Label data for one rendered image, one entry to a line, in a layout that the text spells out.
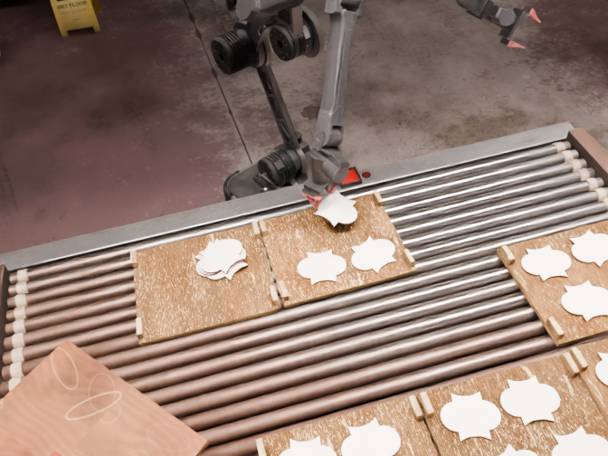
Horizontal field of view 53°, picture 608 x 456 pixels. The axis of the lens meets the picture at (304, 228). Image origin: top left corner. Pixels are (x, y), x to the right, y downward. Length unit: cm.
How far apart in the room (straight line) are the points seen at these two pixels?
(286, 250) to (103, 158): 222
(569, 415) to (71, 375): 124
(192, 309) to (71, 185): 215
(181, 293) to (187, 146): 209
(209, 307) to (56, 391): 46
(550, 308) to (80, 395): 126
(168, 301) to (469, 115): 260
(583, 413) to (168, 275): 120
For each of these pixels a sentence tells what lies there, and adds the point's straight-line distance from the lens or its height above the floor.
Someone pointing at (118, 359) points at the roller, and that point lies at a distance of 181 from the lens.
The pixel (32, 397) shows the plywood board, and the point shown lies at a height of 104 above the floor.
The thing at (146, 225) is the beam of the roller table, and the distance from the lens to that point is 211.
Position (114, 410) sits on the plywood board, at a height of 104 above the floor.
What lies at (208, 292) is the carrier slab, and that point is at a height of 94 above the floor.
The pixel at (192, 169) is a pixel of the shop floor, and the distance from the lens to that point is 368.
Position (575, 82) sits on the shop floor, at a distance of 439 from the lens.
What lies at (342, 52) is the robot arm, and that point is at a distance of 175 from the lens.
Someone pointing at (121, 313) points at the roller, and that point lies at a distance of 190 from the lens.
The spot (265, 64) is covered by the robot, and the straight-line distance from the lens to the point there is 294.
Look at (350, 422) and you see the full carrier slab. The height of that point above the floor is 94.
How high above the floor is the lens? 238
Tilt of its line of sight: 48 degrees down
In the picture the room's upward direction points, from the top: 6 degrees counter-clockwise
